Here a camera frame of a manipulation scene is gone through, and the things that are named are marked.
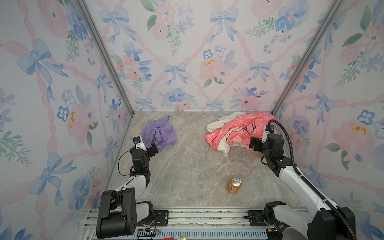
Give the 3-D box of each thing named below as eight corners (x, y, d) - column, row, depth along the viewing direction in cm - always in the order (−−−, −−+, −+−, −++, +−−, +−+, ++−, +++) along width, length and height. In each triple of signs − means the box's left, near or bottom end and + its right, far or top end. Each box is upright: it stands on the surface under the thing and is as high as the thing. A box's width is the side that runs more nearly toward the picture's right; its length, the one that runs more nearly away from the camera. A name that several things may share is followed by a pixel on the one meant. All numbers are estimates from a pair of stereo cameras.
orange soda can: (227, 194, 83) (232, 187, 74) (226, 184, 87) (230, 176, 78) (237, 194, 83) (243, 187, 74) (236, 184, 87) (241, 176, 78)
